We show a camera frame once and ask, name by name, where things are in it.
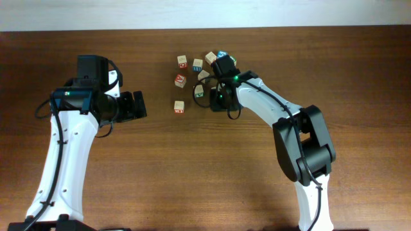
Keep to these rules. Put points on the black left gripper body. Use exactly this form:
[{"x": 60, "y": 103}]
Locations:
[{"x": 125, "y": 111}]

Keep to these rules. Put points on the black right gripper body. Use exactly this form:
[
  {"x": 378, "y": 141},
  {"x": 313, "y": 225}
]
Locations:
[{"x": 219, "y": 104}]

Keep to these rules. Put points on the wooden block green V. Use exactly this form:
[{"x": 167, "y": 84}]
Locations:
[{"x": 199, "y": 91}]

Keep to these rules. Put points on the wooden block red bottom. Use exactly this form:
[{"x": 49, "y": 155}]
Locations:
[{"x": 179, "y": 107}]

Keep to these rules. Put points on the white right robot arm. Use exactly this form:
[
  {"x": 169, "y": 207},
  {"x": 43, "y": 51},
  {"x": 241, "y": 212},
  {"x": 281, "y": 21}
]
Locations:
[{"x": 303, "y": 145}]

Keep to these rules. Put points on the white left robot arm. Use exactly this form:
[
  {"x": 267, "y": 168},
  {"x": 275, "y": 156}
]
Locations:
[{"x": 85, "y": 103}]

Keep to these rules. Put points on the plain wooden block blue side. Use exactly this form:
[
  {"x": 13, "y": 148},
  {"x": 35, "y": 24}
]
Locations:
[{"x": 203, "y": 76}]

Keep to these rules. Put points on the wooden block green R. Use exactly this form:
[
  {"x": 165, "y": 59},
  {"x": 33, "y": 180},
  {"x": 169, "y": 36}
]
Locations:
[{"x": 234, "y": 60}]

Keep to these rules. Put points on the wooden block blue letters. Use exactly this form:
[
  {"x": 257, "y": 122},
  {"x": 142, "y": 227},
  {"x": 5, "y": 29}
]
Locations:
[{"x": 197, "y": 65}]

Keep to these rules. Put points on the wooden block red print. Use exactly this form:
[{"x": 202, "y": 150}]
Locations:
[{"x": 210, "y": 57}]

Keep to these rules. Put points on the wooden block blue S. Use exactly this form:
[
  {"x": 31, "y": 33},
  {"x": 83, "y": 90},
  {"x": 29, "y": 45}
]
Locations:
[{"x": 221, "y": 54}]

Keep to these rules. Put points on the wooden block red V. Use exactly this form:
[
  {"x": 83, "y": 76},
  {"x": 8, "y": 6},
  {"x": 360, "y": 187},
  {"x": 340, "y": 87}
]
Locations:
[{"x": 180, "y": 81}]

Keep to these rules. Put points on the wooden block red G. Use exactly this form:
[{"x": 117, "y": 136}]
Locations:
[{"x": 182, "y": 61}]

